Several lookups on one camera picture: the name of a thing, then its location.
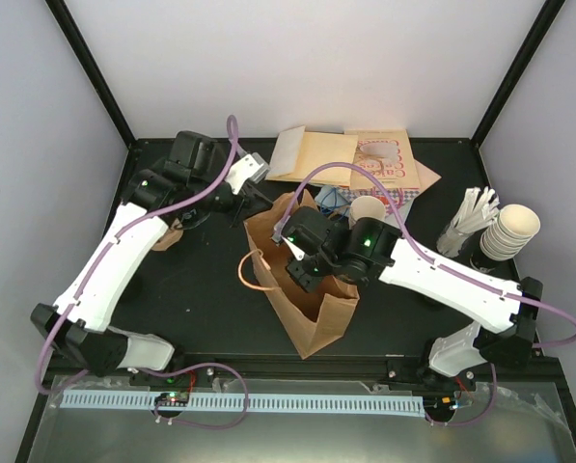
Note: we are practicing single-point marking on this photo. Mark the white lid stack on sleeve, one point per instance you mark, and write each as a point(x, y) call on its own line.
point(514, 227)

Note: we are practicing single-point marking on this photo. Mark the right black frame post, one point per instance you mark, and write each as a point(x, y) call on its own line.
point(528, 48)

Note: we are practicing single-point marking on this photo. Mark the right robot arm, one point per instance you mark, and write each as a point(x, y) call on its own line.
point(502, 312)

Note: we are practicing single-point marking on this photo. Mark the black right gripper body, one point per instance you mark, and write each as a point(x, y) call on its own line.
point(310, 280)

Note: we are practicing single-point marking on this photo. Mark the jar of white stirrers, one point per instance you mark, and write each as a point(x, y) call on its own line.
point(478, 210)

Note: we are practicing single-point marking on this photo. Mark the blue checkered paper bag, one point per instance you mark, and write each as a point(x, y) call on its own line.
point(402, 198)

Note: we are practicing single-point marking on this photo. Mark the tan flat paper bag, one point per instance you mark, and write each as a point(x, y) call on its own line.
point(427, 177)

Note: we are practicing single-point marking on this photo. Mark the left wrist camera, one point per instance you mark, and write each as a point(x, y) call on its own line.
point(250, 167)

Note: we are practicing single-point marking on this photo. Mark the brown cardboard cup carrier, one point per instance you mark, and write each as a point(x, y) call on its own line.
point(172, 236)

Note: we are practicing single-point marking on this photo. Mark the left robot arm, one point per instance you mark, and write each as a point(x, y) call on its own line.
point(177, 192)

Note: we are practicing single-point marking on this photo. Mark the cakes printed paper bag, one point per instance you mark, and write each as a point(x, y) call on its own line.
point(387, 156)

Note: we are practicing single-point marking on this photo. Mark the brown paper bag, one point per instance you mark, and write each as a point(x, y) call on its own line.
point(311, 320)

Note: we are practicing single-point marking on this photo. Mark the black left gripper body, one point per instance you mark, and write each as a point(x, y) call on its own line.
point(243, 203)

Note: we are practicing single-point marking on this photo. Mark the light blue cable duct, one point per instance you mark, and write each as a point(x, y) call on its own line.
point(376, 405)

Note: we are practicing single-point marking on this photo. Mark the black frame post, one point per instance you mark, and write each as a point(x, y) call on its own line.
point(65, 20)
point(528, 48)

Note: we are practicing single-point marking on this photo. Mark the white paper cup stack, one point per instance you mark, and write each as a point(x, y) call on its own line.
point(366, 207)

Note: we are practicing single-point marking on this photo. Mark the yellow padded envelope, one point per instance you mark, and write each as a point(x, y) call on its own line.
point(298, 152)

